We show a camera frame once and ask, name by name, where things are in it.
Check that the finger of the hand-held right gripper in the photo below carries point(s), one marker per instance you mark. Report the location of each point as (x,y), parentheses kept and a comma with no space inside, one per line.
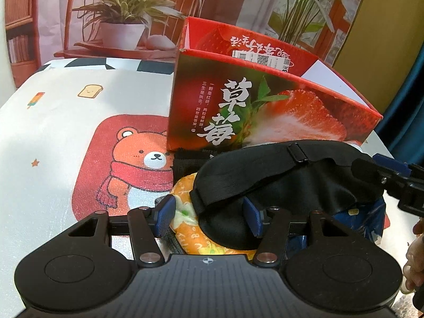
(367,172)
(392,164)

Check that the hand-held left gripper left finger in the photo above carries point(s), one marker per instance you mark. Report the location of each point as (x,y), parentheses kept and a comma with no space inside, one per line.
(165,215)

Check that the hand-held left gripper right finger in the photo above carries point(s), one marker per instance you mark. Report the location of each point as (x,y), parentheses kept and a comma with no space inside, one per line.
(251,217)

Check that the orange patterned soft pouch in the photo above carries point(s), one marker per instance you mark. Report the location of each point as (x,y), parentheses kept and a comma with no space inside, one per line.
(192,232)

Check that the black sleep mask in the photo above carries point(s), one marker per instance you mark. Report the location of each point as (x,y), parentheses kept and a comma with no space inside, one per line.
(265,179)

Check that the red strawberry print box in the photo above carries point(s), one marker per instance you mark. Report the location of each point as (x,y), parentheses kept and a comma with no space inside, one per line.
(271,106)

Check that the person's right hand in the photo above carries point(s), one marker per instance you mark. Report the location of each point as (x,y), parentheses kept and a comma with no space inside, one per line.
(415,258)

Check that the blue shiny pouch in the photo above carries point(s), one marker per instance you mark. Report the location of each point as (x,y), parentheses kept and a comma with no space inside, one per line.
(361,222)

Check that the black knit cloth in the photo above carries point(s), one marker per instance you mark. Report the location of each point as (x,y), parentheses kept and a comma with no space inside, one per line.
(185,165)

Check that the bear print tablecloth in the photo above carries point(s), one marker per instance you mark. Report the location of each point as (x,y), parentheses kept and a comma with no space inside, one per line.
(49,139)

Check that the wall poster with plants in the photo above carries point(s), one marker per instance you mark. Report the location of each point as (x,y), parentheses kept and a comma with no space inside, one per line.
(49,13)

